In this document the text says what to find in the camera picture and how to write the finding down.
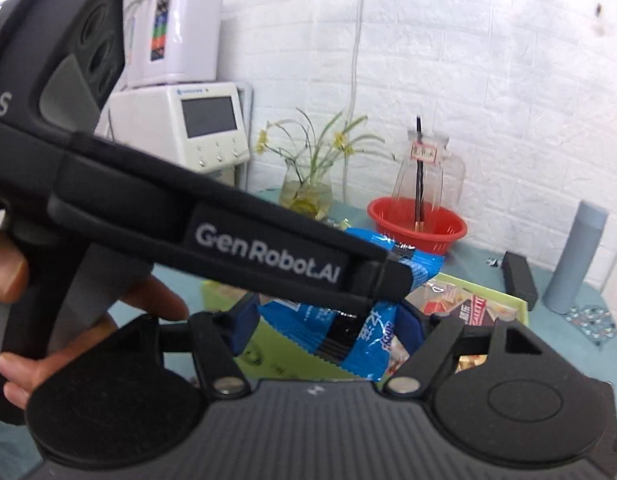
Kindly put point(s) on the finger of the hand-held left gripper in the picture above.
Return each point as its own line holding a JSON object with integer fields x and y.
{"x": 383, "y": 280}

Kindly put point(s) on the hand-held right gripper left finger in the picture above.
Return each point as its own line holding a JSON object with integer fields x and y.
{"x": 246, "y": 325}

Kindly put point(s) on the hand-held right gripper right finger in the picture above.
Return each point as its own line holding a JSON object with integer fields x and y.
{"x": 413, "y": 325}

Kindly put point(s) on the green cardboard box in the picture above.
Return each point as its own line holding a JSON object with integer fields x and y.
{"x": 288, "y": 360}

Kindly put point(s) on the blue snack packet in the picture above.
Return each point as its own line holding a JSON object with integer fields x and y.
{"x": 333, "y": 335}

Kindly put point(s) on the person's left hand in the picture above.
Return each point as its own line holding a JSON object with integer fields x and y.
{"x": 153, "y": 300}

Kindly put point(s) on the red brown snack packet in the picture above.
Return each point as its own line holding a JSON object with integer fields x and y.
{"x": 468, "y": 305}

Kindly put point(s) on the yellow snack packet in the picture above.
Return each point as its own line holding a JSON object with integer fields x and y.
{"x": 342, "y": 224}

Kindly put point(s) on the red plastic basket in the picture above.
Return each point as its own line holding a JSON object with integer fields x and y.
{"x": 448, "y": 232}

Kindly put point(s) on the white device with screen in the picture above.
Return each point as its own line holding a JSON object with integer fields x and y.
{"x": 203, "y": 125}

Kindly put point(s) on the black straw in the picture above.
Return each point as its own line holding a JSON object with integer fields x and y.
{"x": 420, "y": 175}

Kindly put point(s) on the small black box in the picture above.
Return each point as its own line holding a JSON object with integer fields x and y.
{"x": 519, "y": 280}

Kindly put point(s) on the glass vase with yellow flowers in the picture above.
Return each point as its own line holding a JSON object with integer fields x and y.
{"x": 308, "y": 190}

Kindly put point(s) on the grey cylindrical bottle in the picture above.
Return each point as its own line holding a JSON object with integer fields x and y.
{"x": 576, "y": 260}

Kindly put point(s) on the white water purifier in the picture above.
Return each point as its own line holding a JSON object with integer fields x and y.
{"x": 183, "y": 30}

